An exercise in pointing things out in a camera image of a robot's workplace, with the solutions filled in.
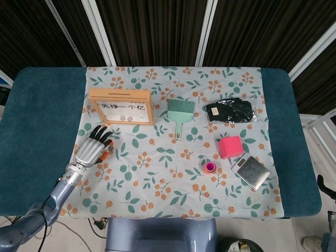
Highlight wooden frame money box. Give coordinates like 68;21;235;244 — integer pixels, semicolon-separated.
88;88;155;126

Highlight white sneaker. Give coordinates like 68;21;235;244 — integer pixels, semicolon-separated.
303;236;323;251

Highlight blue-grey robot torso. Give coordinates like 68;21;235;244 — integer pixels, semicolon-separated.
104;217;218;252

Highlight black trash bin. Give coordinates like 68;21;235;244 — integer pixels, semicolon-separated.
219;237;264;252

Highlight black gloves in plastic bag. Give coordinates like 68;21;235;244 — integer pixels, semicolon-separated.
202;94;265;125

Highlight mint green hand brush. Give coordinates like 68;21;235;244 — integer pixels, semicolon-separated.
167;99;195;139

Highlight pink foam cube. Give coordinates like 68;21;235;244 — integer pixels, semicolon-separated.
218;135;244;159

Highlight silver digital pocket scale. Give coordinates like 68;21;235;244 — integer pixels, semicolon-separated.
230;153;271;191

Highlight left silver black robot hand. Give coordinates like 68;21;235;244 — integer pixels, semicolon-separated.
75;124;114;168

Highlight white partition post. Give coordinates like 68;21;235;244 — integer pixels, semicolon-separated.
194;0;218;67
287;26;336;81
44;0;87;68
81;0;118;67

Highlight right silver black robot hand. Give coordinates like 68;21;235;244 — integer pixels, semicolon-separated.
317;174;336;202

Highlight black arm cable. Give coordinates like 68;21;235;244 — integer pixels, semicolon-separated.
38;178;62;252

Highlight white metal rack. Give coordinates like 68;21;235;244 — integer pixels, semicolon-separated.
300;109;336;137

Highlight floral white tablecloth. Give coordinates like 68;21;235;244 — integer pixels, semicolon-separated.
56;65;286;219

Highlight blue and white panel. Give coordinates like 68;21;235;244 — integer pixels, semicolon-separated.
0;69;14;91

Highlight black power plug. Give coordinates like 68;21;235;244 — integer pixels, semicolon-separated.
91;219;108;232

